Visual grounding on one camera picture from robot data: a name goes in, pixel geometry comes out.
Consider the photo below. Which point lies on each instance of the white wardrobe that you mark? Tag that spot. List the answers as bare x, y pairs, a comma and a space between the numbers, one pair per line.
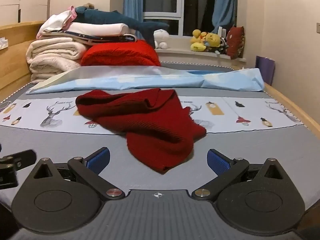
25, 0

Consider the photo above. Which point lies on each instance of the white framed window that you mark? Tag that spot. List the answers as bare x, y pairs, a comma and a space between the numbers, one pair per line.
162, 15

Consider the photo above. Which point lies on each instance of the deer printed cloth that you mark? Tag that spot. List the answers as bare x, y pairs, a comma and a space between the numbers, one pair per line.
250, 115

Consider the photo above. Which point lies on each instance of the dark red knit garment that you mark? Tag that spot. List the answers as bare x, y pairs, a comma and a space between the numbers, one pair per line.
150, 125

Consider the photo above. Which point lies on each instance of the wall switch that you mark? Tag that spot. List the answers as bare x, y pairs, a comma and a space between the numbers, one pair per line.
318, 27

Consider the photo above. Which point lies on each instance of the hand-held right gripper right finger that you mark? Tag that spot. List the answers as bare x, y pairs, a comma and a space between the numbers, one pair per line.
217, 162

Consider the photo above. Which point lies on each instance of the folded red blanket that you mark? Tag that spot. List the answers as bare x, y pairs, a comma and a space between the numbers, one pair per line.
120, 53

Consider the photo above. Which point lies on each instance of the folded dark patterned sheet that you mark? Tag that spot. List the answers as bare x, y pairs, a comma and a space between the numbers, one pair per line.
110, 38

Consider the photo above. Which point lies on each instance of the wooden bed frame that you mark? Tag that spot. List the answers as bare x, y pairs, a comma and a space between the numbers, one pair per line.
15, 62

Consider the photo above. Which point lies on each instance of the blue curtain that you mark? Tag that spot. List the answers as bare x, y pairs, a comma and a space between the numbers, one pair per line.
133, 2
225, 5

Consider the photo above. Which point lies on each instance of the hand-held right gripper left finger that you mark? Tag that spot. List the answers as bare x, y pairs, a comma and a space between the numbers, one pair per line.
100, 158

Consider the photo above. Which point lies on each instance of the folded white bedding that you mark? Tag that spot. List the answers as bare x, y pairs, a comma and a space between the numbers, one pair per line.
100, 28

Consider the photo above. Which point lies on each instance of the blue shark plush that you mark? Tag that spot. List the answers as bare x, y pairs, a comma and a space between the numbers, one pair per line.
120, 20

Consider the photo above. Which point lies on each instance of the yellow bear plush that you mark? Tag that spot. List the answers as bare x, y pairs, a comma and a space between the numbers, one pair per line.
213, 40

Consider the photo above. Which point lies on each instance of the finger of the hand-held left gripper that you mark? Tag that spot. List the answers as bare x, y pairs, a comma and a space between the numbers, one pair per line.
15, 158

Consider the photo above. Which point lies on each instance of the pink cloth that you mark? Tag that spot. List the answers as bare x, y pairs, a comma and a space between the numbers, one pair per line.
73, 17

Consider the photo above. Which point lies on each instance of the yellow duck plush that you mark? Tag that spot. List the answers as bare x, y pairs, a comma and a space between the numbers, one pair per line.
197, 41

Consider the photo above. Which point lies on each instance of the white window sill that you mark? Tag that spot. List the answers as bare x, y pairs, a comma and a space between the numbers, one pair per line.
200, 56

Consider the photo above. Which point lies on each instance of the light blue sheet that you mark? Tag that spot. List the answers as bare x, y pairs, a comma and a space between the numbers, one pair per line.
155, 80

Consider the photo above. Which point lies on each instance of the white plush toy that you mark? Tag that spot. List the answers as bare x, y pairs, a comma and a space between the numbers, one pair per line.
160, 38

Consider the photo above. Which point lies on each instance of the striped plush toy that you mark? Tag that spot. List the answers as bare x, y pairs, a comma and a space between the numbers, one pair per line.
224, 45

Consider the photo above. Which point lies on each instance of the folded cream blanket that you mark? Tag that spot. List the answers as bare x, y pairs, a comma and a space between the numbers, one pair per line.
52, 55

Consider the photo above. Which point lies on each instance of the dark red cushion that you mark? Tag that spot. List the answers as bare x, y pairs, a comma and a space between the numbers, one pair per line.
235, 42

